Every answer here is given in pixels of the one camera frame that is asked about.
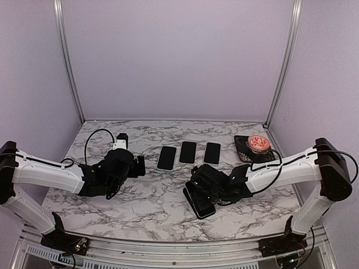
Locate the aluminium frame post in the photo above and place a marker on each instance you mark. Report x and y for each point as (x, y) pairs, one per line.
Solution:
(288, 54)
(60, 22)

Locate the black phone case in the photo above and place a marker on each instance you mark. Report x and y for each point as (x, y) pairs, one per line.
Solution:
(194, 196)

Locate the black smartphone green edge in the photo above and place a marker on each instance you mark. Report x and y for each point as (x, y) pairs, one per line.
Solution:
(204, 211)

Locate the light blue phone case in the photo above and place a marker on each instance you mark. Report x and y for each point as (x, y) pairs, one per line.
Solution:
(166, 158)

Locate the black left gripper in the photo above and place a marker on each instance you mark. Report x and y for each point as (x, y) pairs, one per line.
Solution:
(134, 171)

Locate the right aluminium frame post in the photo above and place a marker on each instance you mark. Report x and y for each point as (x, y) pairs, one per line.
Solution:
(288, 54)

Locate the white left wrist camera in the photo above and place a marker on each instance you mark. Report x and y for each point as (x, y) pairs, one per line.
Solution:
(121, 141)

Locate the red white patterned bowl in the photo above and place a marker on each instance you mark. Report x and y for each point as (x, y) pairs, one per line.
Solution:
(258, 143)

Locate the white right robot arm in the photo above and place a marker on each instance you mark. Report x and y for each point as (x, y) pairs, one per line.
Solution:
(322, 164)

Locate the black patterned square plate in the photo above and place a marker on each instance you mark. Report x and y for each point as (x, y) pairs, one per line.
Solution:
(246, 155)

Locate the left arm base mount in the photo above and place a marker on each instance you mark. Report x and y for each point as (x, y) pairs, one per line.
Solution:
(62, 241)

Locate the left aluminium frame post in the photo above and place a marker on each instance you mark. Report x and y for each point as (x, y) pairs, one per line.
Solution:
(60, 22)

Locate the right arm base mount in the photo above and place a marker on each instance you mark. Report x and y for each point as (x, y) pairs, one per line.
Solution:
(287, 242)

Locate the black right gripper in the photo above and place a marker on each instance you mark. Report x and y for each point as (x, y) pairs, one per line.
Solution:
(198, 191)

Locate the black smartphone teal edge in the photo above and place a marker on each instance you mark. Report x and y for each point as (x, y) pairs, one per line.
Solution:
(187, 152)

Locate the aluminium front rail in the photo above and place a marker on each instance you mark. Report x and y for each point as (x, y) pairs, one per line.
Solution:
(118, 253)

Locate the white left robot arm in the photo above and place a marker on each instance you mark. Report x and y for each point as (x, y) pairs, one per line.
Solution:
(18, 168)

